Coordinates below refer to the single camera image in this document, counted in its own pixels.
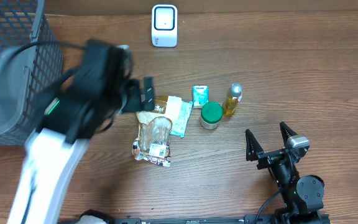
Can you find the yellow dish soap bottle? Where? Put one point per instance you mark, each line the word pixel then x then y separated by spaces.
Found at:
pixel 233 97

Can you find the brown white snack wrapper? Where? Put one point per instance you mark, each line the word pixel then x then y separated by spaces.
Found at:
pixel 153 139

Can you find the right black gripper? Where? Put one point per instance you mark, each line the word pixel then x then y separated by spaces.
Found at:
pixel 255 152

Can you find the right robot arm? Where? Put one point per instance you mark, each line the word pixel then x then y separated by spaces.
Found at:
pixel 302 196

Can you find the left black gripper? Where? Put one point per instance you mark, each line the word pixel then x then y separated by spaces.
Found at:
pixel 132 102

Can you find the white barcode scanner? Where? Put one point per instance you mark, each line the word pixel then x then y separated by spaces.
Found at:
pixel 164 27

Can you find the green lid jar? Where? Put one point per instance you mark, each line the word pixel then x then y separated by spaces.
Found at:
pixel 211 115

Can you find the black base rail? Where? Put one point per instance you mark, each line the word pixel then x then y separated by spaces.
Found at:
pixel 247 219

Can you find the teal snack packet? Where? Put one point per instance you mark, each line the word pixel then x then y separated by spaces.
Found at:
pixel 179 128

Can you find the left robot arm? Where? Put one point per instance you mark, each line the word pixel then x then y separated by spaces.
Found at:
pixel 81 103

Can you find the teal white tissue pack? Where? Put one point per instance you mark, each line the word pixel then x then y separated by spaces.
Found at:
pixel 200 95

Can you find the grey plastic mesh basket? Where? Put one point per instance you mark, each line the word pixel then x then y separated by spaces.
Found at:
pixel 29 72

